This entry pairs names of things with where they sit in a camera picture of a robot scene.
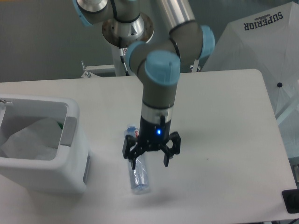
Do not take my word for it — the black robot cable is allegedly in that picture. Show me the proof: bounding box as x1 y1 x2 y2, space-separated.
118 36 130 77

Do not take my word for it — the white Superior umbrella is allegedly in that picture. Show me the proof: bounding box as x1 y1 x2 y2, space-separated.
203 2 299 158

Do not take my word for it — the white metal mounting bracket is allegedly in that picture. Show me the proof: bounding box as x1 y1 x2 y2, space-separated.
81 60 115 78

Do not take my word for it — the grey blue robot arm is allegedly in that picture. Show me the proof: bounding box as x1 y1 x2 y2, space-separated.
73 0 215 167

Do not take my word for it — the white plastic bag green tag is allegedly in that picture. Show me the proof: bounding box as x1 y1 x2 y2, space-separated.
0 118 62 161

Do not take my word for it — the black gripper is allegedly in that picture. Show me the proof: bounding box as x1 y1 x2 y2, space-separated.
122 116 181 169

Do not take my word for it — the white plastic trash can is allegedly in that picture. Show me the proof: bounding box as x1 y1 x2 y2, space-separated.
0 93 90 194

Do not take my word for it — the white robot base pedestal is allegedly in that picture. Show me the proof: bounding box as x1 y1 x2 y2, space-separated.
111 46 135 77

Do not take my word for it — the black device at edge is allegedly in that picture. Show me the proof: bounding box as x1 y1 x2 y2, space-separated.
282 189 299 214

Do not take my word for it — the clear plastic water bottle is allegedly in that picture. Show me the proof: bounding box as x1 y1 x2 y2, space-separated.
123 123 151 195

